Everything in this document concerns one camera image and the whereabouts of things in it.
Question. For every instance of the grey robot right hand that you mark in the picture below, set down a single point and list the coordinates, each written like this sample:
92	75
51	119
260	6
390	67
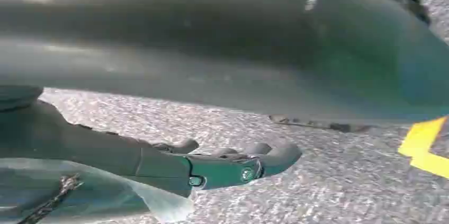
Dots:
210	40

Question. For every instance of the yellow floor tape outline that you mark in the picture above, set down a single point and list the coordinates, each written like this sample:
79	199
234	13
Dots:
426	148

